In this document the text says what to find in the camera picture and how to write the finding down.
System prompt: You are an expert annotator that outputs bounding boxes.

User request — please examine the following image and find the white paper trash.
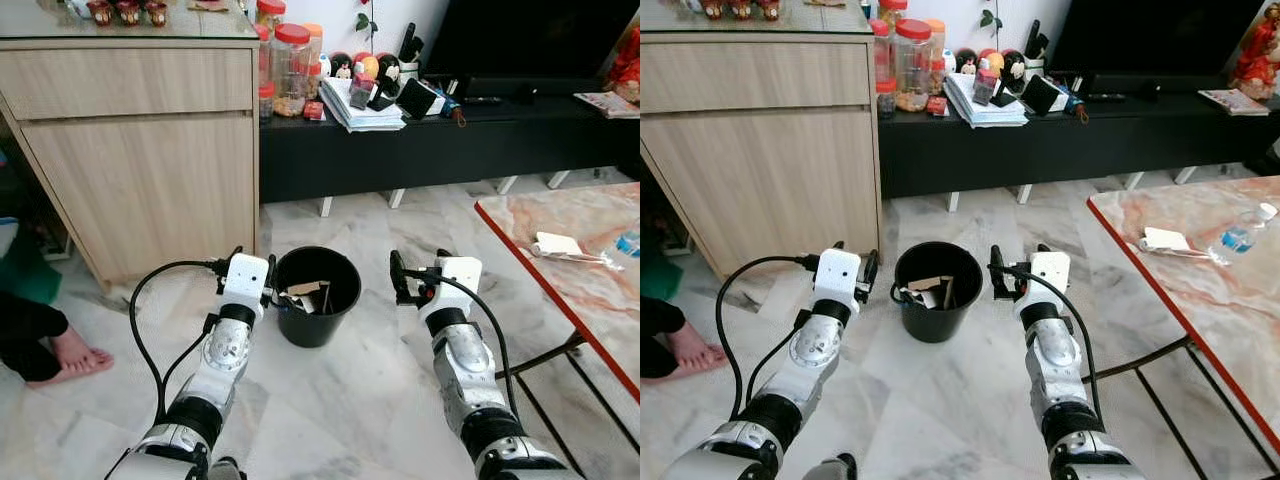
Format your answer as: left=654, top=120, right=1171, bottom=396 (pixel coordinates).
left=1138, top=227, right=1211, bottom=259
left=530, top=232, right=621, bottom=269

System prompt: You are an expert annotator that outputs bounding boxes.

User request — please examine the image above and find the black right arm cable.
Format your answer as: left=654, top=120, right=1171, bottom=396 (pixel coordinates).
left=405, top=266, right=521, bottom=416
left=1000, top=262, right=1103, bottom=421

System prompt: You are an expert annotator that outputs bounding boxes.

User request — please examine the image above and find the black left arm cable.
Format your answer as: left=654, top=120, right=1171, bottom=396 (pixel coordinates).
left=716, top=254, right=821, bottom=421
left=130, top=258, right=229, bottom=421

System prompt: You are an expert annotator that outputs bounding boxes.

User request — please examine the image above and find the teal fabric item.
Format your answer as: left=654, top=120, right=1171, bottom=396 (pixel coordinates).
left=640, top=235, right=681, bottom=301
left=0, top=215, right=61, bottom=306

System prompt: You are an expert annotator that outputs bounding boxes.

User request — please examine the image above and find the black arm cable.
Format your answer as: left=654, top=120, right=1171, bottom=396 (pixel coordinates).
left=130, top=258, right=229, bottom=421
left=716, top=254, right=821, bottom=421
left=1000, top=262, right=1103, bottom=421
left=405, top=266, right=521, bottom=416

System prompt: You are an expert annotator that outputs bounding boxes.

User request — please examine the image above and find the light wooden cabinet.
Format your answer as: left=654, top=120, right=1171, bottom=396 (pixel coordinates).
left=640, top=0, right=883, bottom=280
left=0, top=0, right=261, bottom=287

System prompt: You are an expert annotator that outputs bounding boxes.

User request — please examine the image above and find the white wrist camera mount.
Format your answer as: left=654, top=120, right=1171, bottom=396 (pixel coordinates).
left=220, top=253, right=271, bottom=307
left=812, top=248, right=863, bottom=306
left=1013, top=251, right=1071, bottom=311
left=418, top=257, right=484, bottom=317

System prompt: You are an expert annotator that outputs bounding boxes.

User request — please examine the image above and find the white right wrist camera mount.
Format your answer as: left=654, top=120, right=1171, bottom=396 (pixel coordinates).
left=1013, top=251, right=1071, bottom=311
left=418, top=257, right=484, bottom=317

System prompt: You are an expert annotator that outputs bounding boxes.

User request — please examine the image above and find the black white electronic device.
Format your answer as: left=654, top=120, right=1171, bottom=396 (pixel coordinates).
left=398, top=78, right=448, bottom=119
left=1020, top=75, right=1071, bottom=114

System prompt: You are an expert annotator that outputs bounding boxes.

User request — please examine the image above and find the red orange statue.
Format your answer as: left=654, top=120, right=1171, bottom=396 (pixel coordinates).
left=1230, top=5, right=1280, bottom=101
left=605, top=25, right=641, bottom=106

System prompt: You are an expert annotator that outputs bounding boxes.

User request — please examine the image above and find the marble pattern folding table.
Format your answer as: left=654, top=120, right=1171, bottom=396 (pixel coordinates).
left=1087, top=175, right=1280, bottom=456
left=474, top=182, right=641, bottom=451

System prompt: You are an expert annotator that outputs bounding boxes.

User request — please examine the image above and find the white pen holder cup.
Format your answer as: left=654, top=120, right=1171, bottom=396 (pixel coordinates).
left=395, top=22, right=426, bottom=86
left=1020, top=20, right=1051, bottom=81

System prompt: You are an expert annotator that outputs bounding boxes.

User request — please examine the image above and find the black flat screen TV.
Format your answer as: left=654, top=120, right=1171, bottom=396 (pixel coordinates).
left=425, top=0, right=641, bottom=98
left=1045, top=0, right=1266, bottom=98

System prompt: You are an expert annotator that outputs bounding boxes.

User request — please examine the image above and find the person leg with bare foot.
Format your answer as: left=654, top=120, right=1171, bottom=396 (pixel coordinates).
left=640, top=297, right=741, bottom=381
left=0, top=290, right=114, bottom=389

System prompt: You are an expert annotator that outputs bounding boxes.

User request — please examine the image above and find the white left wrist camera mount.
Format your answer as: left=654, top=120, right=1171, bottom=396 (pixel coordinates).
left=220, top=253, right=271, bottom=307
left=812, top=248, right=863, bottom=306

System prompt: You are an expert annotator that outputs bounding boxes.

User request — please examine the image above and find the large red lid snack jar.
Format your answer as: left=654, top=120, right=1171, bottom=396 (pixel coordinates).
left=272, top=24, right=313, bottom=118
left=894, top=18, right=935, bottom=113

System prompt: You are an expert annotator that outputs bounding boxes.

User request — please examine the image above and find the black low TV cabinet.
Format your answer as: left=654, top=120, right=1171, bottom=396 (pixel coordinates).
left=878, top=95, right=1280, bottom=213
left=258, top=95, right=641, bottom=217

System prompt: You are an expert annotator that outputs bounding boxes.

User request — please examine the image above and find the black rubbish bin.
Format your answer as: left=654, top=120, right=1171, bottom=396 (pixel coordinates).
left=272, top=246, right=363, bottom=349
left=893, top=241, right=985, bottom=344

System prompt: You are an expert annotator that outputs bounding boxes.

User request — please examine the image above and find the white paper stack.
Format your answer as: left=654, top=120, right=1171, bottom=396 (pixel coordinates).
left=320, top=77, right=408, bottom=133
left=943, top=72, right=1029, bottom=128

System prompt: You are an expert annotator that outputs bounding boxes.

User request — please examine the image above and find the printed magazine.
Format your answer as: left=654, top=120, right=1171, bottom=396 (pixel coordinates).
left=1198, top=88, right=1271, bottom=116
left=575, top=90, right=641, bottom=119

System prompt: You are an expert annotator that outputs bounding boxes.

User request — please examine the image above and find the flattened carton trash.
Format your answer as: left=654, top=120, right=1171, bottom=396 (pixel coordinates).
left=285, top=280, right=336, bottom=316
left=905, top=275, right=957, bottom=311

